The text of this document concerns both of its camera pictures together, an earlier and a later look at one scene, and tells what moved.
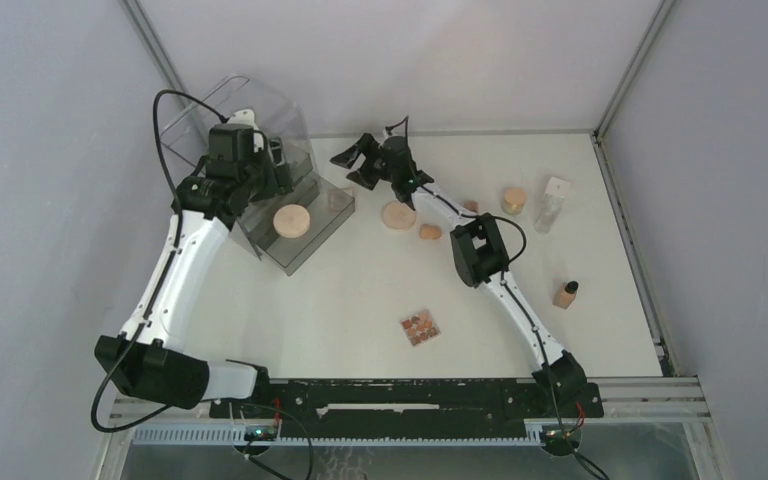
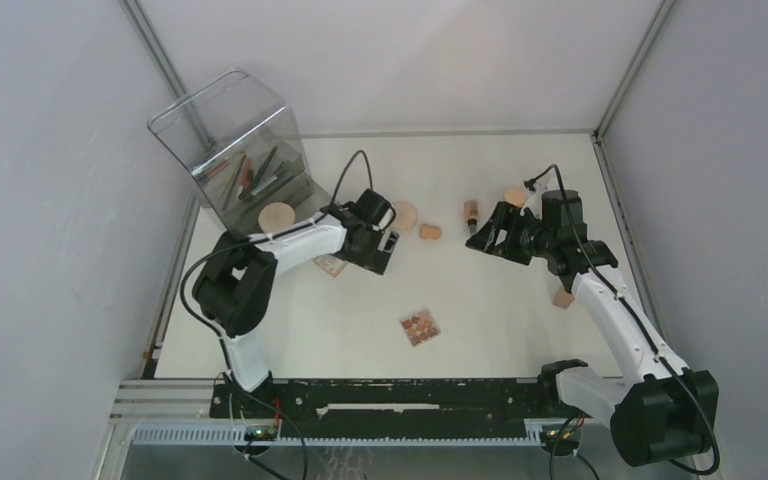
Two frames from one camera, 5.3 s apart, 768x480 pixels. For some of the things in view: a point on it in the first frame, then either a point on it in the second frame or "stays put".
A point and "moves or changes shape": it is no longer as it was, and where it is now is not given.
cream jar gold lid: x=514 y=200 stays put
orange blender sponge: x=430 y=232 stays put
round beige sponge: x=398 y=216 stays put
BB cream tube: x=471 y=205 stays put
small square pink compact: x=341 y=200 moves or changes shape
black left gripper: x=278 y=180 -> x=374 y=259
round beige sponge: x=291 y=221 moves or changes shape
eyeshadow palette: x=419 y=328 stays put
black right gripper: x=370 y=147 -> x=508 y=217
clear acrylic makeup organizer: x=285 y=230 moves or changes shape
